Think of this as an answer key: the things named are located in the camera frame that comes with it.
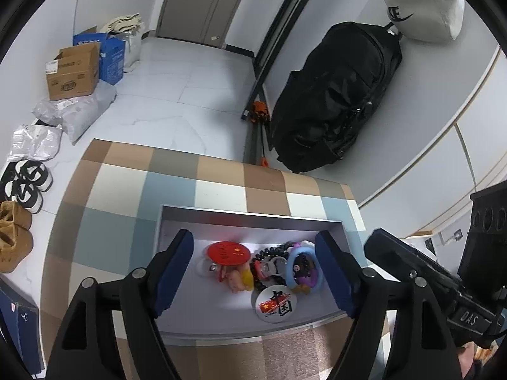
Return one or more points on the white hanging bag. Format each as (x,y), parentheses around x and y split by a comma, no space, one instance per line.
(433,21)

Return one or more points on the silver phone box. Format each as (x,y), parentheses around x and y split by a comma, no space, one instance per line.
(204,308)

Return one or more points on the white plastic bags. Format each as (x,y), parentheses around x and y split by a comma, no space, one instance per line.
(71,117)

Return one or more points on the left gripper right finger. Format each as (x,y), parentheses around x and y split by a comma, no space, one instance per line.
(340,270)

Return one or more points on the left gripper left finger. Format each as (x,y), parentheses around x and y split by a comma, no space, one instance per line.
(170,269)

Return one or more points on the yellow pink figurine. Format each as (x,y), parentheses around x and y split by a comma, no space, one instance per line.
(239,279)

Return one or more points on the brown cardboard box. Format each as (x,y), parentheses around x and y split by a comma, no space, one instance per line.
(74,72)

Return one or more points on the blue jordan box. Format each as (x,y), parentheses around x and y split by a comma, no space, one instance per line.
(22,321)

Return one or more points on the blue cardboard box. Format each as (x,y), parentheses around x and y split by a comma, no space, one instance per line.
(112,54)

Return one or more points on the checkered table cloth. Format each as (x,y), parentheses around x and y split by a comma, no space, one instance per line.
(107,225)

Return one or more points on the black backpack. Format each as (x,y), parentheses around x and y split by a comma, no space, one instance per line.
(325,104)

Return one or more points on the white cloth bag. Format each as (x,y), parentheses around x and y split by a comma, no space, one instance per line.
(130,29)

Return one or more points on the person's right hand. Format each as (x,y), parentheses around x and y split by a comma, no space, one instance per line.
(472,360)

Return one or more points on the black right camera module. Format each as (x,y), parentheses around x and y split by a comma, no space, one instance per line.
(483,263)

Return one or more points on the red I China badge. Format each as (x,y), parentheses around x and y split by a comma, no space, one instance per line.
(228,253)

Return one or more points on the light blue ring toy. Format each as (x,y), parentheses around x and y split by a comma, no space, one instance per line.
(301,260)

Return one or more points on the black coat rack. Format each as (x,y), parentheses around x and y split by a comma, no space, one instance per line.
(277,34)

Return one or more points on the red figurine keychain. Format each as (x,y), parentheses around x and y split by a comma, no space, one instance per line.
(270,268)

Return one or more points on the black white sandals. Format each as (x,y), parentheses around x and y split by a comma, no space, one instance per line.
(24,182)

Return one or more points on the brown door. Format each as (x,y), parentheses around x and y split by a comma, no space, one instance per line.
(204,22)

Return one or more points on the purple ring toy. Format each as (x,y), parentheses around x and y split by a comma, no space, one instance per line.
(308,284)

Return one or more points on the brown shoes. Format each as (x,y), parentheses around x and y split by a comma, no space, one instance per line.
(16,239)

